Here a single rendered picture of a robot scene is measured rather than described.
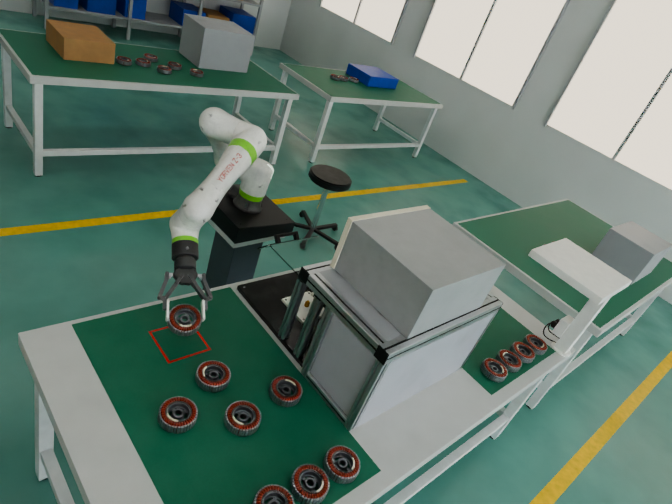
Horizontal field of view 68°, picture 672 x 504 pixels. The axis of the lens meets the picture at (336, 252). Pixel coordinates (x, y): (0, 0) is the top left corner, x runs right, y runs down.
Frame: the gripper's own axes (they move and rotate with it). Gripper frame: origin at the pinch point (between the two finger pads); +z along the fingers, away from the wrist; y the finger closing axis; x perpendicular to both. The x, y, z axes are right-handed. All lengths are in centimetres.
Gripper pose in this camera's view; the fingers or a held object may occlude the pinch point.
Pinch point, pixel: (185, 314)
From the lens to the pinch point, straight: 178.1
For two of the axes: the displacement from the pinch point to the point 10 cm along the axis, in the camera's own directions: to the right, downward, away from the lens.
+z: 1.3, 9.1, -4.0
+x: 4.1, -4.2, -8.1
